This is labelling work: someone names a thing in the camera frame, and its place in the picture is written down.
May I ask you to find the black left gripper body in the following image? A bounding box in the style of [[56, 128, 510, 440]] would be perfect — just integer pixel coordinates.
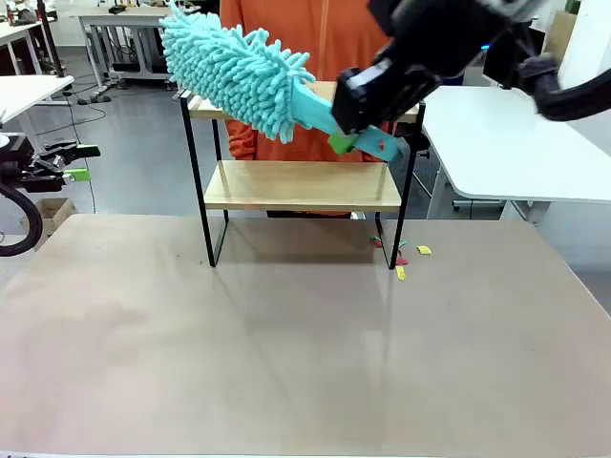
[[0, 135, 38, 193]]

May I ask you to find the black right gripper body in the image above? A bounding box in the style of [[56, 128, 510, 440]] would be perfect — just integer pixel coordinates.
[[369, 0, 510, 85]]

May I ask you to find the white desk with dark drawer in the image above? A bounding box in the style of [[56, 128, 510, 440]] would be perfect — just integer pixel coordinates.
[[0, 18, 49, 76]]

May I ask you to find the black clamped pole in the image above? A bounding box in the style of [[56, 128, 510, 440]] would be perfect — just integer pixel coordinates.
[[35, 0, 67, 78]]

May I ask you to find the open cardboard box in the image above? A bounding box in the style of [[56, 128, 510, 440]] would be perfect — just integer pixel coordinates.
[[21, 197, 78, 239]]

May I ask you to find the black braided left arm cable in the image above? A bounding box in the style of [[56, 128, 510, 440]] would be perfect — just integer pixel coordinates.
[[0, 183, 45, 258]]

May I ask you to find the teal microfiber duster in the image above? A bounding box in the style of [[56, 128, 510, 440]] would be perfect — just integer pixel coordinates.
[[159, 0, 403, 164]]

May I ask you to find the brown cardboard sheet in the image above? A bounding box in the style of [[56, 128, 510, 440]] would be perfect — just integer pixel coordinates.
[[543, 9, 579, 63]]

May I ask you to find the white table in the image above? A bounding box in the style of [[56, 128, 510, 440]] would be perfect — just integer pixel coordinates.
[[419, 85, 611, 225], [0, 73, 75, 126]]

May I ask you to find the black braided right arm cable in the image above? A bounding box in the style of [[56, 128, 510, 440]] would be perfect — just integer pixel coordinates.
[[517, 52, 611, 123]]

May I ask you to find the grey metal frame desk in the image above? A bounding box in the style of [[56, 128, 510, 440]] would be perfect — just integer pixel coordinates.
[[77, 4, 185, 94]]

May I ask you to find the person in orange hoodie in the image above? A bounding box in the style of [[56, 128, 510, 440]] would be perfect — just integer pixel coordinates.
[[219, 0, 398, 219]]

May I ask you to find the black metal wooden two-tier shelf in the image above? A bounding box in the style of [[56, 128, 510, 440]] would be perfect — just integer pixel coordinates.
[[179, 71, 427, 271]]

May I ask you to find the black monitor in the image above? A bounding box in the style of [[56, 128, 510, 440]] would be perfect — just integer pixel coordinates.
[[481, 40, 545, 92]]

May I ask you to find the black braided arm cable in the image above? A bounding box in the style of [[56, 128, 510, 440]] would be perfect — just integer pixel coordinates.
[[0, 183, 45, 258], [517, 52, 611, 123]]

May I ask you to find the black office chair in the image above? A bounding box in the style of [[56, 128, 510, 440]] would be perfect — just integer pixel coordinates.
[[394, 133, 432, 161]]

